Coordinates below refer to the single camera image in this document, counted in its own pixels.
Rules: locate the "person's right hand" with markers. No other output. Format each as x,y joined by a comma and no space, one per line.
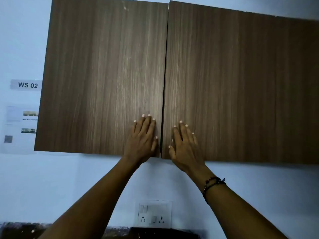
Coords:
185,151

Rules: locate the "person's left hand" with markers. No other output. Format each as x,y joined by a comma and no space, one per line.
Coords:
142,141

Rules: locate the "brown wooden cabinet door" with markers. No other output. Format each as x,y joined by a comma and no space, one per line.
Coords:
99,72
236,84

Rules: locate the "person's right forearm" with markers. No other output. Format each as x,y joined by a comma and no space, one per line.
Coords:
236,214

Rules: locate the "person's left forearm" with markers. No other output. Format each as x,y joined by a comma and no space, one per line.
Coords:
94,204

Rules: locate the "dark brown wood panel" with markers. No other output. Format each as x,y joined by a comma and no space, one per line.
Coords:
149,233

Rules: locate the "white paper sheet with pictures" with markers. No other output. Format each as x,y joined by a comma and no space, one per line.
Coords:
17,144

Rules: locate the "white label sign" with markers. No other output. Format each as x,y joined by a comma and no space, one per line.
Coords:
26,85

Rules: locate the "white wall socket plate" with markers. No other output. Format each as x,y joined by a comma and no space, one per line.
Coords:
154,214

